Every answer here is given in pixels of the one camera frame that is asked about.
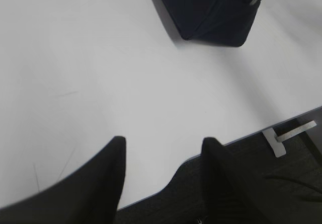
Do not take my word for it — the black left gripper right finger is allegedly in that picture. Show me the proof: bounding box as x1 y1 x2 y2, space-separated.
201 137 321 223

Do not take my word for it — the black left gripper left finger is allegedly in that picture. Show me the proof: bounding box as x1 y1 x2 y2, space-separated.
1 136 126 223

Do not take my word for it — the navy and white lunch bag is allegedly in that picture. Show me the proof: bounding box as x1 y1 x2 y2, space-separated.
161 0 262 47

